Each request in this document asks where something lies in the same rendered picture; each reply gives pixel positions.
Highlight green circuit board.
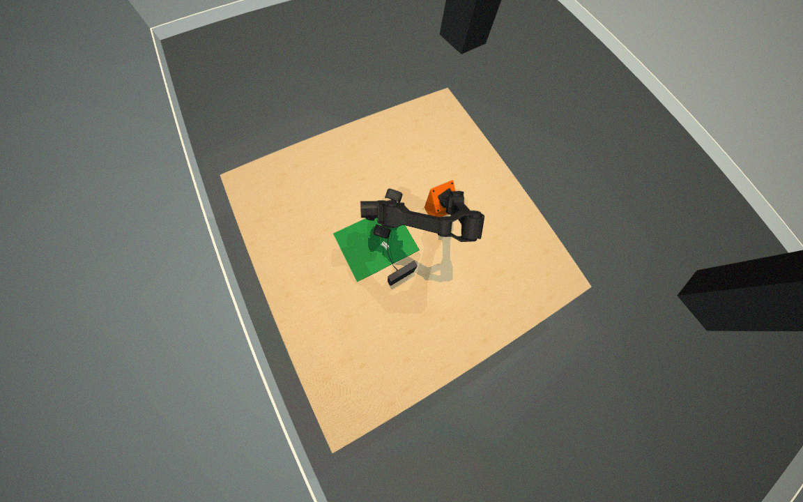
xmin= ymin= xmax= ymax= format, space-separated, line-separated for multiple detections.
xmin=333 ymin=218 xmax=419 ymax=282

